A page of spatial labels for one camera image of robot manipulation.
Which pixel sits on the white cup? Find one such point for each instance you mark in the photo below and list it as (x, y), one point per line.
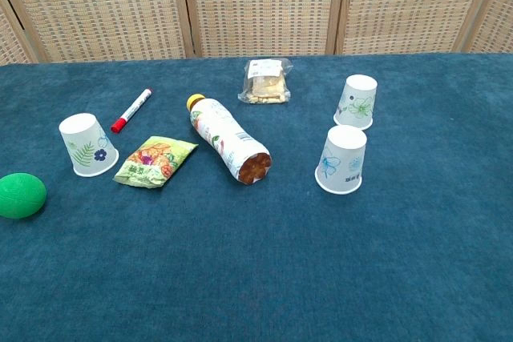
(342, 158)
(358, 101)
(90, 150)

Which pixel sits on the white cup, blue flower print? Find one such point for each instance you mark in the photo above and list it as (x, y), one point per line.
(342, 158)

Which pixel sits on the blue table cloth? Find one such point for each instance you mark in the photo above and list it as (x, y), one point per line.
(256, 262)

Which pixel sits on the red and white marker pen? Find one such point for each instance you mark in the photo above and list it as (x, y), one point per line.
(131, 110)

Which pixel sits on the yellow-capped tea bottle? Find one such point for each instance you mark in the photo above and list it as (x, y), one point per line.
(224, 133)

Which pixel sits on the green snack bag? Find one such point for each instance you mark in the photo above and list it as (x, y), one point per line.
(154, 162)

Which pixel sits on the green rubber ball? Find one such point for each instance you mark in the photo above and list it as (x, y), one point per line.
(20, 195)

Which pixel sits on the clear cracker packet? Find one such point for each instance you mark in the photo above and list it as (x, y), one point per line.
(265, 83)

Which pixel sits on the woven rattan screen panel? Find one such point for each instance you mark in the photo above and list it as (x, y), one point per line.
(6, 47)
(260, 5)
(409, 5)
(495, 25)
(100, 5)

